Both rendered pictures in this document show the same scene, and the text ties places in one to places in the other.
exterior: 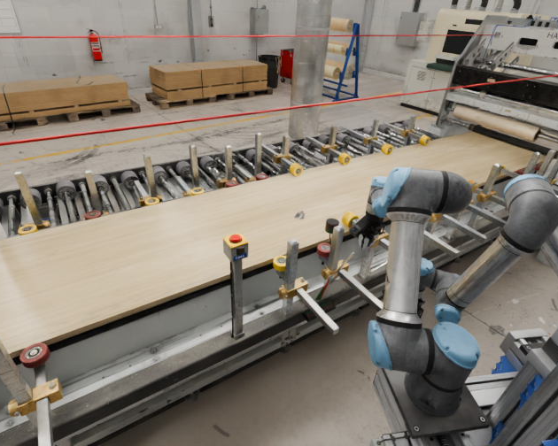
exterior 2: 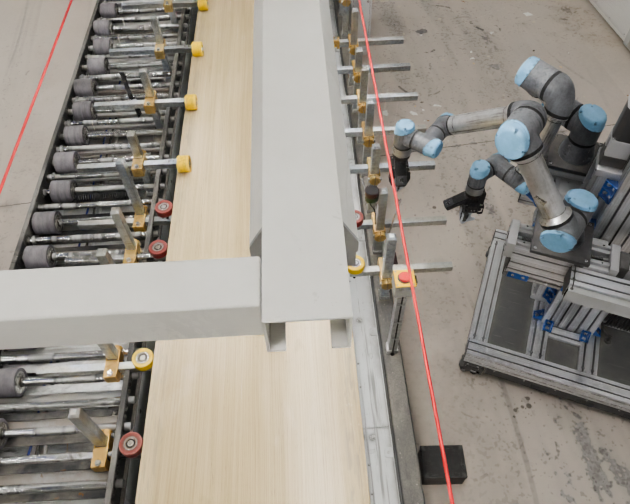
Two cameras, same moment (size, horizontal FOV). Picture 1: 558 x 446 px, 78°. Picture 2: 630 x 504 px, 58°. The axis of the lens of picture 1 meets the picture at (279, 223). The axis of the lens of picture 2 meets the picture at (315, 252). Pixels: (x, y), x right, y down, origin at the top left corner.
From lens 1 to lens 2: 1.64 m
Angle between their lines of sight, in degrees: 44
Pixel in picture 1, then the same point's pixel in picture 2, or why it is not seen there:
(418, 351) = (581, 223)
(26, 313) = not seen: outside the picture
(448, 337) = (582, 201)
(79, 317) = (350, 476)
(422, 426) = (585, 257)
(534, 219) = (569, 97)
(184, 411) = not seen: hidden behind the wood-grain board
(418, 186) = (534, 130)
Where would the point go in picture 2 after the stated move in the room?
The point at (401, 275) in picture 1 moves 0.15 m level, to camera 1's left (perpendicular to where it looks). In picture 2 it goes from (552, 191) to (538, 221)
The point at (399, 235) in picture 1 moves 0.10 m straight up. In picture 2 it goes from (537, 170) to (546, 148)
